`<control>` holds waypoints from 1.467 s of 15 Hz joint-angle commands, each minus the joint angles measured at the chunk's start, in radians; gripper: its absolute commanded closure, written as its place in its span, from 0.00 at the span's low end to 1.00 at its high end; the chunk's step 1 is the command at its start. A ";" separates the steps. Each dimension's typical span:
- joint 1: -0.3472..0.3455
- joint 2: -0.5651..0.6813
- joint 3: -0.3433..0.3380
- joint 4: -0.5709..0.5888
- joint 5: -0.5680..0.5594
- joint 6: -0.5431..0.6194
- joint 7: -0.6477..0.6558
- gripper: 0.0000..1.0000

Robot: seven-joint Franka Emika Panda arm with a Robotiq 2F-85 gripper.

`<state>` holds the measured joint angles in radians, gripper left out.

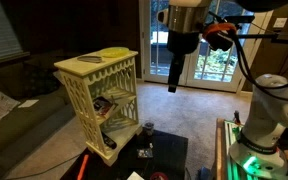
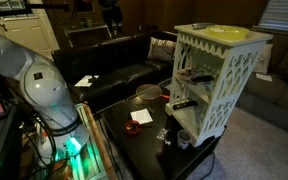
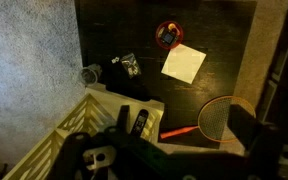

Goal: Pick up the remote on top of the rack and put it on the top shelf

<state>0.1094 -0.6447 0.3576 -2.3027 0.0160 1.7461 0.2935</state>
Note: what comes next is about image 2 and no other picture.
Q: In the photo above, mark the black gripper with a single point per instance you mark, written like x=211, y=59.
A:
x=111, y=13

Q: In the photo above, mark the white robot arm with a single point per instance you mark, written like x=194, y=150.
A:
x=43, y=87

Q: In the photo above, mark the white lattice shelf rack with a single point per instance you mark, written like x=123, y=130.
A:
x=229, y=62

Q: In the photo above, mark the black remote on middle shelf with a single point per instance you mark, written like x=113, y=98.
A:
x=199, y=79

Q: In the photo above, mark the black remote on shelf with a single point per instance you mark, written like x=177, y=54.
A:
x=199, y=79
x=184, y=104

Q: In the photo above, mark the black remote on lower shelf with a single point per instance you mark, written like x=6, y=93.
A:
x=184, y=104

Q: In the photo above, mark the glass side table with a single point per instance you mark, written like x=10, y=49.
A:
x=79, y=36

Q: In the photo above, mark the patterned cushion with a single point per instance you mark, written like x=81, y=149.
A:
x=161, y=49

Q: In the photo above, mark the black leather sofa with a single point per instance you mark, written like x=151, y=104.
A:
x=121, y=64

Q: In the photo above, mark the white paper on sofa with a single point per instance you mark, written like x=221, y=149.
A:
x=87, y=81

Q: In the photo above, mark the white door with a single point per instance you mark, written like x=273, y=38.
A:
x=33, y=31

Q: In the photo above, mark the white paper on table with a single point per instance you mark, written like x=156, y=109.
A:
x=142, y=116

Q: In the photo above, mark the yellow plate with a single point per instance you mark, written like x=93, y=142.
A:
x=227, y=32

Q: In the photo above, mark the red ashtray bowl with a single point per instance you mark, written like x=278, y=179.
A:
x=132, y=127

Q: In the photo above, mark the clear plastic bag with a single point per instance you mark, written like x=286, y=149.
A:
x=162, y=135

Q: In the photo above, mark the black coffee table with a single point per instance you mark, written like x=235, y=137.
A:
x=147, y=157

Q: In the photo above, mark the white cup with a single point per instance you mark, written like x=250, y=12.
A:
x=183, y=139

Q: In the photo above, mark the window blinds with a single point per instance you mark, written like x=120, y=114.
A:
x=275, y=15

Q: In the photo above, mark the grey sofa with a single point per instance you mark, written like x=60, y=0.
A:
x=266, y=92

